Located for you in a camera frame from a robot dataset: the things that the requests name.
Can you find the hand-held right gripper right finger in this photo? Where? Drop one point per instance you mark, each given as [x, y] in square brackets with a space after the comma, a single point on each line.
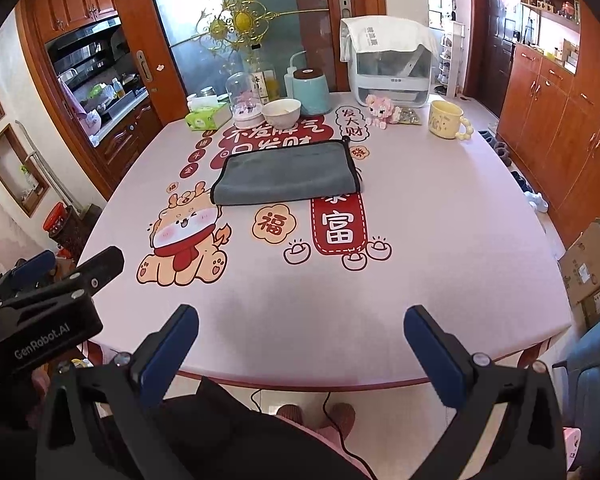
[436, 360]

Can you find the pink plush toy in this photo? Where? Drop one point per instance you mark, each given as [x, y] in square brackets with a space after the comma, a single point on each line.
[382, 109]

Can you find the white bowl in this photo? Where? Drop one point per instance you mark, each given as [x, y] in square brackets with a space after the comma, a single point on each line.
[281, 112]

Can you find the red plastic bin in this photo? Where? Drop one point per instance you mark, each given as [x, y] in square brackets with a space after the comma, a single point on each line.
[56, 216]

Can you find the white slippers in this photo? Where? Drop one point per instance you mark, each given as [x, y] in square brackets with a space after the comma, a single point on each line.
[537, 203]

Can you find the white squeeze bottle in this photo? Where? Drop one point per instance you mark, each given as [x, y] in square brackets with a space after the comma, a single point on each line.
[292, 72]

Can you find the white cloth cover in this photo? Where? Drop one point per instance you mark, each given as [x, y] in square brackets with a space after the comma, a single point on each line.
[380, 35]

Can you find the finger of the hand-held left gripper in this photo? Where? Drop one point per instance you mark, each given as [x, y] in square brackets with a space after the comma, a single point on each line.
[34, 263]
[100, 263]

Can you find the pink printed tablecloth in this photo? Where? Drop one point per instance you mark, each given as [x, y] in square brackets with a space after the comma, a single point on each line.
[380, 260]

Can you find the blue chair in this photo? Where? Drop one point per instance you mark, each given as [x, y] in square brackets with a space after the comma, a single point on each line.
[597, 360]

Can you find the cardboard box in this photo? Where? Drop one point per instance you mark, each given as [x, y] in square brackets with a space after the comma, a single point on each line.
[592, 270]

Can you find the wooden kitchen cabinet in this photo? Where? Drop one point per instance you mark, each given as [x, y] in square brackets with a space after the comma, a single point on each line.
[70, 2]

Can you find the glass bottle with yellow liquid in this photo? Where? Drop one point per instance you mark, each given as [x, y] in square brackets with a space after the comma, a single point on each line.
[262, 75]

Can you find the wooden storage cabinet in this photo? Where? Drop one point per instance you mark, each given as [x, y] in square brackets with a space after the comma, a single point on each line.
[565, 110]

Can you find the dark slippers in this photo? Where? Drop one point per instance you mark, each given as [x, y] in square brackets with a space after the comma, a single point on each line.
[502, 152]

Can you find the pink fuzzy slipper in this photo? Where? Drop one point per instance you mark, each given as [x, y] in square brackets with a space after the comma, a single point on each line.
[291, 412]
[341, 416]

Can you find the green tissue box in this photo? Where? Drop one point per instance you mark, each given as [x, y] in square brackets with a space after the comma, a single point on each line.
[207, 117]

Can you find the teal canister with dark lid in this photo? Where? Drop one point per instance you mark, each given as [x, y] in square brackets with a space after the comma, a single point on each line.
[311, 92]

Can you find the wooden wall niche frame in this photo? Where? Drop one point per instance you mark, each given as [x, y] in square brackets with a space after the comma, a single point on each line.
[15, 170]

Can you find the white countertop appliance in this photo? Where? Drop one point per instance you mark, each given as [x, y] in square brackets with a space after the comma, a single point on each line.
[392, 75]

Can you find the white shoe rack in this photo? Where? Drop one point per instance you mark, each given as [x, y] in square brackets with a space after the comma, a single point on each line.
[450, 60]

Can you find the dark entrance door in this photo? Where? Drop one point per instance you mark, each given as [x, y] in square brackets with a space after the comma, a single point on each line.
[497, 35]

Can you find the small clear packet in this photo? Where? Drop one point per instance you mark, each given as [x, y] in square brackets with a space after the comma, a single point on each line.
[409, 115]

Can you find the grey towel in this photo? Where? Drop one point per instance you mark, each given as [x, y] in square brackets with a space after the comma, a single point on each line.
[285, 175]

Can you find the black range hood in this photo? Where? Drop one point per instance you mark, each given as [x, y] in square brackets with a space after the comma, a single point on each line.
[87, 45]

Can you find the small glass jar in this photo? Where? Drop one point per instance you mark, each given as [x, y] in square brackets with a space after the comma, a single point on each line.
[207, 92]

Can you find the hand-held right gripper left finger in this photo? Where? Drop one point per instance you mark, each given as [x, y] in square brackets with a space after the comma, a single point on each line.
[172, 355]

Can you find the glass dome jar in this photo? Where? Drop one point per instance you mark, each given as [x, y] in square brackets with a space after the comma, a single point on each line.
[244, 97]

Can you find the gold door ornament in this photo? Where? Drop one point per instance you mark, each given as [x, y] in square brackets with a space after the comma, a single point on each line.
[240, 20]

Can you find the person's black clothing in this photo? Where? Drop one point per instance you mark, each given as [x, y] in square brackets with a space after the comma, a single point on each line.
[240, 435]

